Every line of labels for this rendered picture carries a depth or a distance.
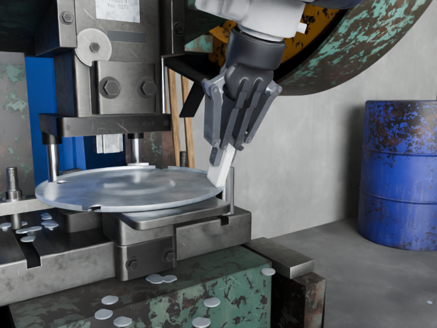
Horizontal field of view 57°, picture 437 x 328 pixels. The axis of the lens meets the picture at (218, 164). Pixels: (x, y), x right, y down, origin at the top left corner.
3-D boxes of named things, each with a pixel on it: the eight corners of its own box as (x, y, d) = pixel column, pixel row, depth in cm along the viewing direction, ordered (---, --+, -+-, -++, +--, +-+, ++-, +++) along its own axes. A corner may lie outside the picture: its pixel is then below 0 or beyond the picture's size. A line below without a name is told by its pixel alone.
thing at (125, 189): (235, 172, 76) (235, 168, 76) (203, 218, 48) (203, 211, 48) (92, 167, 81) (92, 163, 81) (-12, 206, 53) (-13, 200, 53)
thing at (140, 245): (233, 293, 57) (233, 200, 54) (140, 325, 49) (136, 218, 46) (156, 240, 77) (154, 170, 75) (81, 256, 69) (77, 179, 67)
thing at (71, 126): (174, 144, 73) (173, 114, 72) (59, 153, 62) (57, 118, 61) (139, 136, 86) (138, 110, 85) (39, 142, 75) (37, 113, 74)
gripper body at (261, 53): (251, 40, 47) (231, 110, 52) (302, 45, 52) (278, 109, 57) (218, 19, 52) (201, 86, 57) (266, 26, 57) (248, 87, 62)
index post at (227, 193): (235, 213, 75) (235, 163, 74) (222, 216, 74) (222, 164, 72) (227, 210, 78) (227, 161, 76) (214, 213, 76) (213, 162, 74)
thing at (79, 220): (175, 213, 76) (175, 197, 75) (65, 233, 65) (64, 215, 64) (141, 195, 89) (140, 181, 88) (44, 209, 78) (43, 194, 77)
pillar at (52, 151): (63, 196, 76) (58, 122, 74) (51, 198, 75) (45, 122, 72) (60, 194, 78) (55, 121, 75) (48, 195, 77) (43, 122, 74)
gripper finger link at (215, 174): (231, 149, 59) (227, 150, 59) (220, 187, 63) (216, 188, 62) (220, 138, 61) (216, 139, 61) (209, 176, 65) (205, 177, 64)
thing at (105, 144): (125, 151, 73) (123, 131, 73) (98, 153, 71) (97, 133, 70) (118, 150, 76) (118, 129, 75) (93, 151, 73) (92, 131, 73)
